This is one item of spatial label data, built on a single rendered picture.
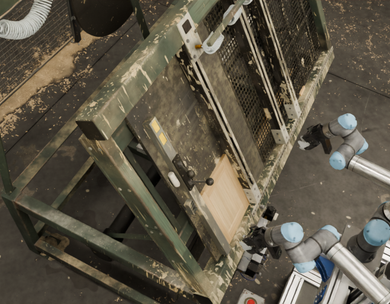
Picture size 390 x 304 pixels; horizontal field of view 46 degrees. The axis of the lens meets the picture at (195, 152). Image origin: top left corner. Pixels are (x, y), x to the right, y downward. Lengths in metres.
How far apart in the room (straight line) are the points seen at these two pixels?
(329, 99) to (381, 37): 1.23
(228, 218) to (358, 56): 3.13
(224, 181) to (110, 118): 0.96
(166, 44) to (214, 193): 0.84
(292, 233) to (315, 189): 2.22
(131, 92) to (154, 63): 0.18
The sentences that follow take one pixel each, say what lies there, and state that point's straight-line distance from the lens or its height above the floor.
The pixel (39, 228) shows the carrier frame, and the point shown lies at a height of 0.18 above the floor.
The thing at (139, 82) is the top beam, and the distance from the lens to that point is 1.74.
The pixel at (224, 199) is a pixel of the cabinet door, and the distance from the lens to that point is 2.43.
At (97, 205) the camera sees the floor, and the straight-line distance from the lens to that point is 3.64.
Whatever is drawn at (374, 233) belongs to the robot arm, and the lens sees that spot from 2.37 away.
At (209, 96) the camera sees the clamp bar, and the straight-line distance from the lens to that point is 2.16.
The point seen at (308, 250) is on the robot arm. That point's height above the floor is 1.62.
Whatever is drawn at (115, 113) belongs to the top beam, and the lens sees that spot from 1.65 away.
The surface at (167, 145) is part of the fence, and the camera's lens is 1.96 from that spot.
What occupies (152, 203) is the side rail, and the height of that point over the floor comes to 1.51.
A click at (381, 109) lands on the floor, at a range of 4.76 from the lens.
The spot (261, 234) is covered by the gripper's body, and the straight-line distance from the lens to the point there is 1.84.
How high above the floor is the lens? 3.18
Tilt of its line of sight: 54 degrees down
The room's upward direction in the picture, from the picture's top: 8 degrees clockwise
